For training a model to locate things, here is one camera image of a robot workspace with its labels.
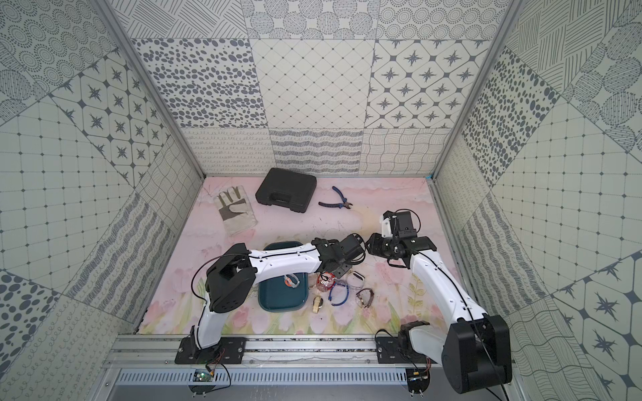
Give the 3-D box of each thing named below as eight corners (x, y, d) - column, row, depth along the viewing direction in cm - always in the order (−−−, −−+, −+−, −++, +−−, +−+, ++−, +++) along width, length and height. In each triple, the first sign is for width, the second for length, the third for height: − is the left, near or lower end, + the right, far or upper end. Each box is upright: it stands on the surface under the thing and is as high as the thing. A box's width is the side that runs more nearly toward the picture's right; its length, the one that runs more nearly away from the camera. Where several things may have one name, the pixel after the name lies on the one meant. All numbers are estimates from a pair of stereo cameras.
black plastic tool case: (256, 203, 113) (253, 195, 109) (276, 171, 126) (274, 163, 122) (307, 215, 108) (307, 208, 104) (322, 180, 122) (322, 173, 118)
